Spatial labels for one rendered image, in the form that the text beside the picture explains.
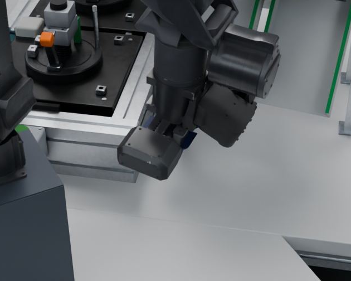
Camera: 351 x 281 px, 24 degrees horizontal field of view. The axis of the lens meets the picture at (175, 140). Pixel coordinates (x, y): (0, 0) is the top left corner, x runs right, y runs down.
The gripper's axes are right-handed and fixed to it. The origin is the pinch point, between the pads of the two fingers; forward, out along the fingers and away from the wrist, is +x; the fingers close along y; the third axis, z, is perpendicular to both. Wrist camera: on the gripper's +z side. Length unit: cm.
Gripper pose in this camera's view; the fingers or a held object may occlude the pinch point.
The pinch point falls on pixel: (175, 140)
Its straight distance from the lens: 96.7
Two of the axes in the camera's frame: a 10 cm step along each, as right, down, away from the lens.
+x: -0.4, 6.7, 7.4
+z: 9.0, 3.4, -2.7
